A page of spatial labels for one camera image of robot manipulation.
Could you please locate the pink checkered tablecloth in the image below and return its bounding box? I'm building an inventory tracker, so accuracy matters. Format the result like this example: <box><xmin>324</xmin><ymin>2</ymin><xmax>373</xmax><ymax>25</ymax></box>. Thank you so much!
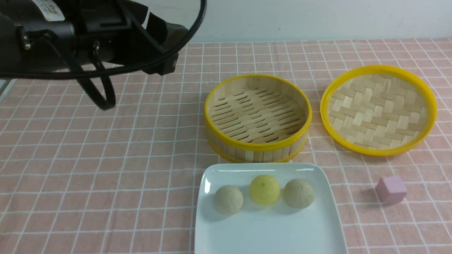
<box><xmin>0</xmin><ymin>38</ymin><xmax>451</xmax><ymax>254</ymax></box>

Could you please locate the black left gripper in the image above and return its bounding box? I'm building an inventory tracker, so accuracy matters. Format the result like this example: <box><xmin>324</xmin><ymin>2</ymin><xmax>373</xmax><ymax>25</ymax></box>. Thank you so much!
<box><xmin>60</xmin><ymin>0</ymin><xmax>188</xmax><ymax>75</ymax></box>

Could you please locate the beige steamed bun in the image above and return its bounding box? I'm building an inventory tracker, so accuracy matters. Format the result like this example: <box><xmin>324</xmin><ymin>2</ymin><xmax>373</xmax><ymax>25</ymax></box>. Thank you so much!
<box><xmin>213</xmin><ymin>185</ymin><xmax>244</xmax><ymax>216</ymax></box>
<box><xmin>283</xmin><ymin>179</ymin><xmax>315</xmax><ymax>210</ymax></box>

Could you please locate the yellow steamed bun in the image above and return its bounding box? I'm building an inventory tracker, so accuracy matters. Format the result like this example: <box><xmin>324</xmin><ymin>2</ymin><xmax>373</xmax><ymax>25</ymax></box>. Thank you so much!
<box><xmin>250</xmin><ymin>175</ymin><xmax>281</xmax><ymax>206</ymax></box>

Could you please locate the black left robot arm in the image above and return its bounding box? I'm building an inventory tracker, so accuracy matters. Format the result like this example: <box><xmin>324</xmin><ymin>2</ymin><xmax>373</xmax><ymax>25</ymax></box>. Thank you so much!
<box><xmin>0</xmin><ymin>0</ymin><xmax>188</xmax><ymax>72</ymax></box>

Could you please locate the yellow rimmed bamboo steamer lid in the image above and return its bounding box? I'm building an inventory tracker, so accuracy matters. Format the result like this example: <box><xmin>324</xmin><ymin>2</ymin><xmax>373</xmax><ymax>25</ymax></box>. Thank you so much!
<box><xmin>320</xmin><ymin>65</ymin><xmax>438</xmax><ymax>157</ymax></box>

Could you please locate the pink cube block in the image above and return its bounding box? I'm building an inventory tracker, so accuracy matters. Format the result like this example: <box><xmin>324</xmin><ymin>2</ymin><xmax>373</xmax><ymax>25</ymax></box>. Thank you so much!
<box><xmin>375</xmin><ymin>175</ymin><xmax>408</xmax><ymax>205</ymax></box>

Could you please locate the yellow rimmed bamboo steamer basket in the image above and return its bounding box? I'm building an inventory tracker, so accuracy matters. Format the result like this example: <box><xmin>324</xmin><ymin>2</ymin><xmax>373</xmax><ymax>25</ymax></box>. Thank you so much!
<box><xmin>204</xmin><ymin>74</ymin><xmax>312</xmax><ymax>163</ymax></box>

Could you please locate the white square plate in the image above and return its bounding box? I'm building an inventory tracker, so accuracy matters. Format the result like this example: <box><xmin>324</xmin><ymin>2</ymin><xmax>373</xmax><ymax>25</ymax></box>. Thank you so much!
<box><xmin>194</xmin><ymin>163</ymin><xmax>348</xmax><ymax>254</ymax></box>

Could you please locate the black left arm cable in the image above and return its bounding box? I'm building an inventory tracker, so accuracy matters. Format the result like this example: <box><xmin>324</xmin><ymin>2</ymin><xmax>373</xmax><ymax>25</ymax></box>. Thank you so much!
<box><xmin>0</xmin><ymin>0</ymin><xmax>207</xmax><ymax>111</ymax></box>

